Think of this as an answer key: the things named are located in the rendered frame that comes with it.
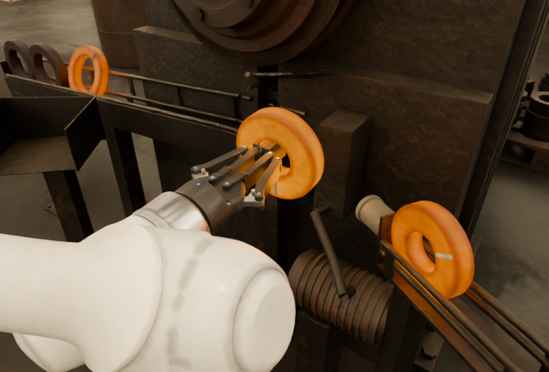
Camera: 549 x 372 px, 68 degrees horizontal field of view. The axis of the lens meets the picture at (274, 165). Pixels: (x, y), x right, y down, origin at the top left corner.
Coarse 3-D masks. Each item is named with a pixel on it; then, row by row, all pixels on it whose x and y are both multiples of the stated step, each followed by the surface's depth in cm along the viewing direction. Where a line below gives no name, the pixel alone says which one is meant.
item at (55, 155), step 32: (64, 96) 114; (0, 128) 113; (32, 128) 119; (64, 128) 119; (96, 128) 115; (0, 160) 110; (32, 160) 109; (64, 160) 107; (64, 192) 115; (64, 224) 122
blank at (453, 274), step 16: (400, 208) 67; (416, 208) 63; (432, 208) 61; (400, 224) 68; (416, 224) 64; (432, 224) 60; (448, 224) 59; (400, 240) 69; (416, 240) 68; (432, 240) 61; (448, 240) 58; (464, 240) 58; (416, 256) 67; (448, 256) 58; (464, 256) 57; (432, 272) 62; (448, 272) 59; (464, 272) 58; (448, 288) 60; (464, 288) 59
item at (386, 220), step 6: (384, 216) 70; (390, 216) 70; (384, 222) 70; (390, 222) 70; (384, 228) 70; (390, 228) 71; (378, 234) 71; (384, 234) 71; (390, 234) 72; (378, 240) 72; (390, 240) 72; (378, 246) 72; (378, 252) 73; (378, 258) 73; (384, 258) 74
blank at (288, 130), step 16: (256, 112) 64; (272, 112) 62; (288, 112) 62; (240, 128) 66; (256, 128) 64; (272, 128) 62; (288, 128) 60; (304, 128) 60; (240, 144) 68; (288, 144) 61; (304, 144) 60; (304, 160) 61; (320, 160) 62; (288, 176) 65; (304, 176) 63; (320, 176) 64; (272, 192) 69; (288, 192) 67; (304, 192) 64
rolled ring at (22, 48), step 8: (8, 40) 148; (16, 40) 148; (8, 48) 151; (16, 48) 147; (24, 48) 146; (8, 56) 154; (16, 56) 156; (24, 56) 147; (8, 64) 156; (16, 64) 157; (16, 72) 157; (24, 72) 158; (32, 72) 149
